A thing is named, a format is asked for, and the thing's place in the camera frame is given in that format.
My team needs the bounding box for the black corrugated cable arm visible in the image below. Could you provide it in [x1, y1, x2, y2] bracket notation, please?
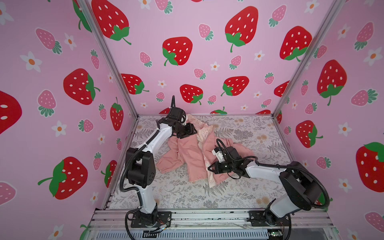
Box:
[215, 137, 331, 210]
[119, 95, 177, 240]

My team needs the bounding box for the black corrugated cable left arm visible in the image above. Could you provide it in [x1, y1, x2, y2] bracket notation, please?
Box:
[119, 95, 177, 240]

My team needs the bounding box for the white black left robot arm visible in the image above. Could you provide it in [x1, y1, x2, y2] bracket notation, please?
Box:
[119, 115, 197, 224]

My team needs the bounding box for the aluminium frame corner post right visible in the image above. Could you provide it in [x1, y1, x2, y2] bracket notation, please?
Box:
[272, 0, 346, 120]

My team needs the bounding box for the aluminium frame corner post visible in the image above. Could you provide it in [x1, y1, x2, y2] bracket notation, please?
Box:
[78, 0, 139, 120]
[272, 0, 346, 120]

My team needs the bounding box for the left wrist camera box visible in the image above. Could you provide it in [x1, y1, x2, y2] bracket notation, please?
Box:
[167, 107, 187, 125]

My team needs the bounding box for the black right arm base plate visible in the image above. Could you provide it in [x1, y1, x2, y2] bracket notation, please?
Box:
[246, 211, 291, 227]

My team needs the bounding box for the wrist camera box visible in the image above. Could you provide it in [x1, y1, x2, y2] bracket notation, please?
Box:
[167, 107, 187, 125]
[212, 147, 232, 163]

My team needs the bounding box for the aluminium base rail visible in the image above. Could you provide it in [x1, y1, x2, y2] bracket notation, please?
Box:
[85, 209, 341, 240]

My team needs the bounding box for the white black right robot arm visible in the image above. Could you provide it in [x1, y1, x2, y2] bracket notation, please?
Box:
[208, 156, 330, 226]

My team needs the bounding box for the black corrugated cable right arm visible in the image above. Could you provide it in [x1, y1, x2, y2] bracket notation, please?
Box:
[215, 137, 331, 210]

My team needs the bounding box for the aluminium frame corner post left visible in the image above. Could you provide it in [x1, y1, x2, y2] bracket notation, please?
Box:
[78, 0, 139, 120]

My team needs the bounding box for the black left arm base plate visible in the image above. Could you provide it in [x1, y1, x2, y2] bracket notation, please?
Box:
[131, 211, 172, 228]

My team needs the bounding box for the pink Snoopy hooded jacket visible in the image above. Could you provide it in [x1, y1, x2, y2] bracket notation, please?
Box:
[155, 113, 256, 189]

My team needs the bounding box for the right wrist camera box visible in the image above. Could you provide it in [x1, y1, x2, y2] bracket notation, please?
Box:
[212, 147, 232, 163]

